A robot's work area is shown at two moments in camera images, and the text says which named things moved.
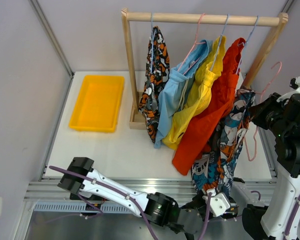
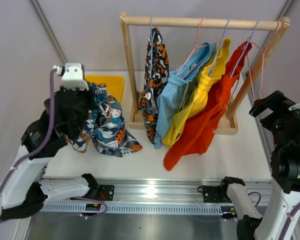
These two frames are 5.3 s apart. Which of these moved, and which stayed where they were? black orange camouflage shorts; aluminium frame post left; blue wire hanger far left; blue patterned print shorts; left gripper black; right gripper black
Moved: blue patterned print shorts; left gripper black
Stayed: black orange camouflage shorts; right gripper black; blue wire hanger far left; aluminium frame post left
